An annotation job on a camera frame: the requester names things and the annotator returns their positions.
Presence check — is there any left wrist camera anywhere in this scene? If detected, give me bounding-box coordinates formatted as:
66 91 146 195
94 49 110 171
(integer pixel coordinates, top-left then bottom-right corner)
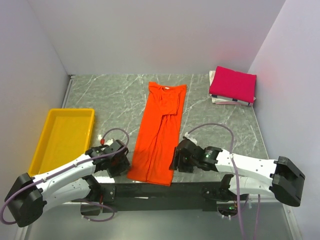
97 134 114 147

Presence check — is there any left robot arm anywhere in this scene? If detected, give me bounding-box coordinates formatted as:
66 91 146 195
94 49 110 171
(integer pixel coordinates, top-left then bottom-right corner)
0 140 128 228

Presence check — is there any orange t shirt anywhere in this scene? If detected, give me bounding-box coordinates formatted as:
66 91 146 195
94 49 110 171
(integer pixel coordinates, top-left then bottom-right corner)
127 82 187 186

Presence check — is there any folded white t shirt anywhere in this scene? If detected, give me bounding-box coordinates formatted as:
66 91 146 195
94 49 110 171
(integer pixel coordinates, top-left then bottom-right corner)
209 70 254 107

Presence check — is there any folded magenta t shirt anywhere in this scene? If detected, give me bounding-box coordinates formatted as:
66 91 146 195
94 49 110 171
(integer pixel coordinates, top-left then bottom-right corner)
208 66 257 103

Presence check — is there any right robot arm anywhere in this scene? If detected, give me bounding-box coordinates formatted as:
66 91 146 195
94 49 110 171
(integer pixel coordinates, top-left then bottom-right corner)
169 138 306 207

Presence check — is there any yellow plastic tray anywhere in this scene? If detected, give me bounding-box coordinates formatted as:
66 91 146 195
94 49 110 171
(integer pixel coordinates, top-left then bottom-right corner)
28 108 95 177

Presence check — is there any black base beam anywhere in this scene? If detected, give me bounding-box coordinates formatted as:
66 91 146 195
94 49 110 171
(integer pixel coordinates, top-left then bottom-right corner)
84 182 237 212

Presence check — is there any aluminium frame rail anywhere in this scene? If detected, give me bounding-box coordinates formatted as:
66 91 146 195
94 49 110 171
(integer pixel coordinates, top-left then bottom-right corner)
26 181 292 206

